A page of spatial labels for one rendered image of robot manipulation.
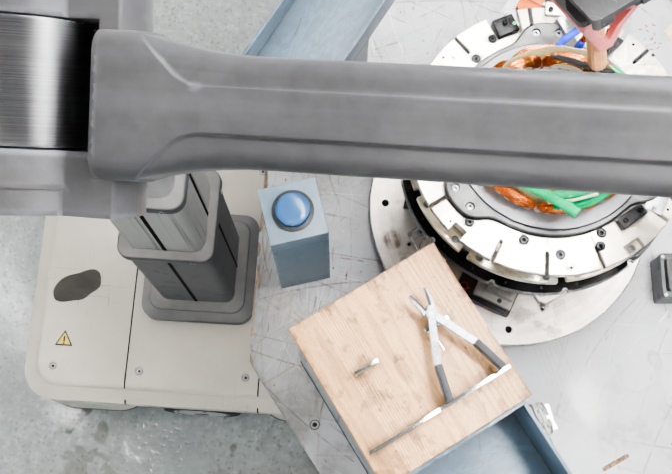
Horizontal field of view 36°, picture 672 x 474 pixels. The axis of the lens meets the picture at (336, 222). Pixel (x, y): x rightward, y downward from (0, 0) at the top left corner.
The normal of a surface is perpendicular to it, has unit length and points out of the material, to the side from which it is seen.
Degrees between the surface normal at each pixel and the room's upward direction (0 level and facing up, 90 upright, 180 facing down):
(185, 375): 0
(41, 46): 39
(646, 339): 0
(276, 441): 0
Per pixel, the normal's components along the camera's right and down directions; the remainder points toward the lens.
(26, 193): 0.42, 0.11
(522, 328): 0.00, -0.25
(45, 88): 0.63, 0.11
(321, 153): -0.18, 0.08
